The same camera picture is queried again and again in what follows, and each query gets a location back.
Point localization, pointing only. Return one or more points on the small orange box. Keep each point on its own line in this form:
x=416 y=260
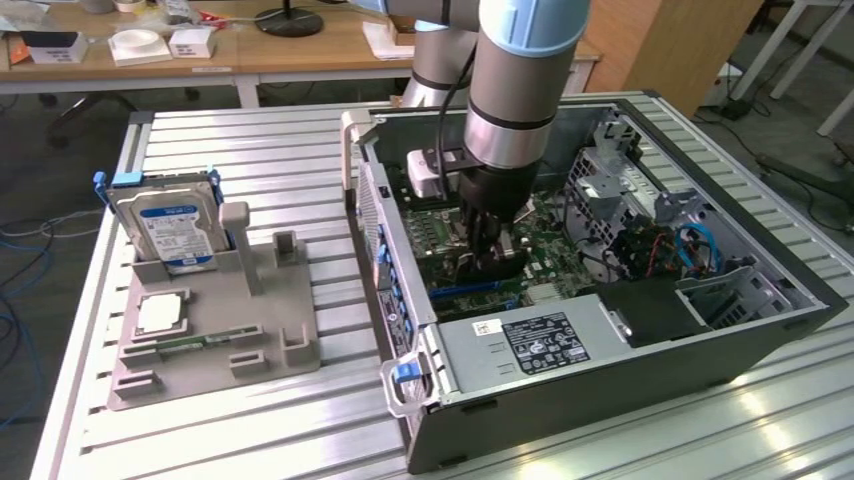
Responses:
x=19 y=52

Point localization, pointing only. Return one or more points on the grey plastic parts rack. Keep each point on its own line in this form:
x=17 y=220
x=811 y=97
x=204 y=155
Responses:
x=220 y=320

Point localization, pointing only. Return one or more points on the wooden cabinet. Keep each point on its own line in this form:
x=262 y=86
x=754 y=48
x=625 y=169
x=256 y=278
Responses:
x=667 y=50

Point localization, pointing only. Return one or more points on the red packet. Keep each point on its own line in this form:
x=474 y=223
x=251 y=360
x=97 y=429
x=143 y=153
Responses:
x=214 y=17

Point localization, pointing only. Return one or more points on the black power adapter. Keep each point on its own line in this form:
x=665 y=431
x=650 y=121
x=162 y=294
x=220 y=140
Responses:
x=737 y=109

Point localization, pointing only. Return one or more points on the silver chipset heat sink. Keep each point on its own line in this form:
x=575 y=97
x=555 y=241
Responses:
x=543 y=295

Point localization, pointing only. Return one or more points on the black floor stand base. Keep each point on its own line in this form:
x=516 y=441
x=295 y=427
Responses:
x=810 y=175

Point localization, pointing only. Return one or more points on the black round lamp base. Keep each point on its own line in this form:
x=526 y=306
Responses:
x=287 y=25

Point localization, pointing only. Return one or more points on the green motherboard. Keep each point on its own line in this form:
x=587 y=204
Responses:
x=547 y=260

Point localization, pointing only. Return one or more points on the long blue expansion slot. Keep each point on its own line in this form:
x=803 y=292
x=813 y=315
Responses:
x=460 y=291

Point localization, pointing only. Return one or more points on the black chair base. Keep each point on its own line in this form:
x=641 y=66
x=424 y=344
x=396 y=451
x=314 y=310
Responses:
x=67 y=112

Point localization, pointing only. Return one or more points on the black plastic shroud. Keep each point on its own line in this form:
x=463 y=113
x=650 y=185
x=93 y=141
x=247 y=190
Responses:
x=647 y=310

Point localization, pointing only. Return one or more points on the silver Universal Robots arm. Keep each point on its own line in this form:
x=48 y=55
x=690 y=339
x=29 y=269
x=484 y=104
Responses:
x=514 y=90

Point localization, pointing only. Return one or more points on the graphics card with metal bracket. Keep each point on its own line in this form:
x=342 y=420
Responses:
x=494 y=272

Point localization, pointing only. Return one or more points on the black open PC case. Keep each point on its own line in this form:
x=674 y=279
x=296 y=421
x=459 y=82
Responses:
x=601 y=380

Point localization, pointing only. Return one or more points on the white paper stack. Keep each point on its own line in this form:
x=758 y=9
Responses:
x=387 y=45

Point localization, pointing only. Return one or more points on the hard disk in blue caddy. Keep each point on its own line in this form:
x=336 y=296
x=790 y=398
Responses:
x=174 y=225

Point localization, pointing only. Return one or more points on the metal socket cover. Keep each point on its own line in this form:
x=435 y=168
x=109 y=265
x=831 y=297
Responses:
x=527 y=212

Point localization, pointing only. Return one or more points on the blue case latch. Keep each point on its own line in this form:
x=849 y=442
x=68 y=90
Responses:
x=404 y=374

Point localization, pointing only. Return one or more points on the perforated metal disk bay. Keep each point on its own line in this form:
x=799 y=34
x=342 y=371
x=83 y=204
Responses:
x=601 y=220

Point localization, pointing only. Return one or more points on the CPU socket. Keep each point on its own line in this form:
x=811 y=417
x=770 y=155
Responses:
x=454 y=227

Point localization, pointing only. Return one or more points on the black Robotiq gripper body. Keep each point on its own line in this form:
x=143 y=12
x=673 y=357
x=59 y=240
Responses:
x=496 y=192

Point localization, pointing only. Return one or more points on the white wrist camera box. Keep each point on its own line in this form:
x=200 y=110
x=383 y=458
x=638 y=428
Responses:
x=423 y=175

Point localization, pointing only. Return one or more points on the silver CPU chip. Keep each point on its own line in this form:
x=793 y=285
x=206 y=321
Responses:
x=163 y=315

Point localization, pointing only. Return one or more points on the black RAM slot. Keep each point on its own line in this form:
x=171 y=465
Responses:
x=434 y=204

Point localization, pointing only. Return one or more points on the grey power supply unit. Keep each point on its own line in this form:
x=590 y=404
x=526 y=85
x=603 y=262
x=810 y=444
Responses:
x=467 y=360

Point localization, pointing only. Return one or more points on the white square dish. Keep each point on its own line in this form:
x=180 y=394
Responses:
x=140 y=52

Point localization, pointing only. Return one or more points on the white table frame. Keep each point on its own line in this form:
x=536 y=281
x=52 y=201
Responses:
x=799 y=50

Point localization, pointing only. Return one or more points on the black and white box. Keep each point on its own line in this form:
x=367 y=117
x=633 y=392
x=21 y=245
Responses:
x=56 y=54

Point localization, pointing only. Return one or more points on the grey plastic bag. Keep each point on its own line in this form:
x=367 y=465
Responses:
x=180 y=10

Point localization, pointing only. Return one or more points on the grey hinged disk bay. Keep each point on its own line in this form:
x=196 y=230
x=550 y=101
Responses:
x=721 y=300

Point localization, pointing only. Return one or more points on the wooden desk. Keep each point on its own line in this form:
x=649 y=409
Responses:
x=334 y=55
x=100 y=72

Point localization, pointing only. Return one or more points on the green RAM stick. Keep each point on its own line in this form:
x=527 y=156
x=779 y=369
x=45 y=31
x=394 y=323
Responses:
x=200 y=342

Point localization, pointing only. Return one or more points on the white labelled box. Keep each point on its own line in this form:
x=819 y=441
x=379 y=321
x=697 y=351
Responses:
x=194 y=45

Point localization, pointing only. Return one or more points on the grey cup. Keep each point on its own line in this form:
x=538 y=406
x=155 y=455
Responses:
x=97 y=5

